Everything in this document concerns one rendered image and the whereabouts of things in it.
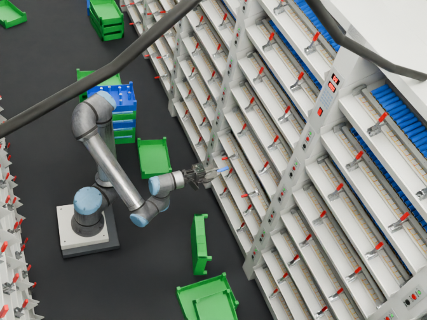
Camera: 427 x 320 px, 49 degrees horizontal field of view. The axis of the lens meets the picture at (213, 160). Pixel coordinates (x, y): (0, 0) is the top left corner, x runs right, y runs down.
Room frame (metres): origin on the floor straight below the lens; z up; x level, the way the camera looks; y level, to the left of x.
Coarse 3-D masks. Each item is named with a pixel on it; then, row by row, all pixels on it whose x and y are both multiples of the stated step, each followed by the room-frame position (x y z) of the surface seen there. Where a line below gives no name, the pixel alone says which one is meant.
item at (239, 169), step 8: (224, 136) 1.91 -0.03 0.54; (224, 144) 1.85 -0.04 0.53; (232, 152) 1.80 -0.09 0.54; (240, 160) 1.75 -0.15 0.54; (240, 168) 1.70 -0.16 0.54; (240, 176) 1.65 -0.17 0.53; (248, 176) 1.65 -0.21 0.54; (248, 184) 1.60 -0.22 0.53; (248, 192) 1.55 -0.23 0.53; (264, 192) 1.56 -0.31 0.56; (256, 200) 1.51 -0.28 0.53; (256, 208) 1.46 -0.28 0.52; (264, 216) 1.40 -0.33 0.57
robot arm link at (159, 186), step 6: (168, 174) 1.43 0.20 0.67; (150, 180) 1.37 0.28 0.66; (156, 180) 1.37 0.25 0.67; (162, 180) 1.38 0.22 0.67; (168, 180) 1.39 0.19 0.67; (174, 180) 1.40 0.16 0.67; (150, 186) 1.36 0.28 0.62; (156, 186) 1.35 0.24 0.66; (162, 186) 1.36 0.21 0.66; (168, 186) 1.37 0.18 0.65; (174, 186) 1.38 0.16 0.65; (156, 192) 1.33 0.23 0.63; (162, 192) 1.35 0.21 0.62; (168, 192) 1.38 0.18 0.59
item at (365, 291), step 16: (304, 192) 1.32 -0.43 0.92; (304, 208) 1.24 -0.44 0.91; (320, 208) 1.25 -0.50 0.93; (320, 224) 1.17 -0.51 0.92; (336, 224) 1.16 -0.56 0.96; (320, 240) 1.10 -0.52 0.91; (336, 240) 1.11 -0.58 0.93; (336, 256) 1.04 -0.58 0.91; (352, 256) 1.04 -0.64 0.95; (352, 272) 0.98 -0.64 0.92; (368, 272) 0.97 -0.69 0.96; (352, 288) 0.92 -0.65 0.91; (368, 288) 0.92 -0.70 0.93; (368, 304) 0.86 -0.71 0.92
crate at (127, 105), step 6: (120, 84) 2.30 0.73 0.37; (126, 84) 2.31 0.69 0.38; (132, 84) 2.31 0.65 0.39; (90, 90) 2.21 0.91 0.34; (96, 90) 2.23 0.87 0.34; (114, 90) 2.28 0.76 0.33; (132, 90) 2.29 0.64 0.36; (90, 96) 2.18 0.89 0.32; (114, 96) 2.23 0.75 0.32; (126, 96) 2.26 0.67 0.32; (132, 96) 2.27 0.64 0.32; (126, 102) 2.20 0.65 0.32; (132, 102) 2.21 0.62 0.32; (120, 108) 2.11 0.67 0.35; (126, 108) 2.12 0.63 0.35; (132, 108) 2.14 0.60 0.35
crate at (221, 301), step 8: (208, 296) 1.11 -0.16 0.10; (216, 296) 1.13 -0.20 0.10; (224, 296) 1.14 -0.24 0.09; (200, 304) 1.06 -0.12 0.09; (208, 304) 1.07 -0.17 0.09; (216, 304) 1.09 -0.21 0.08; (224, 304) 1.10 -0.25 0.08; (232, 304) 1.09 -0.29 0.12; (200, 312) 1.02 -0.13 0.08; (208, 312) 1.04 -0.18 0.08; (216, 312) 1.05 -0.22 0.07; (224, 312) 1.06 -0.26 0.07; (232, 312) 1.07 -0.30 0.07
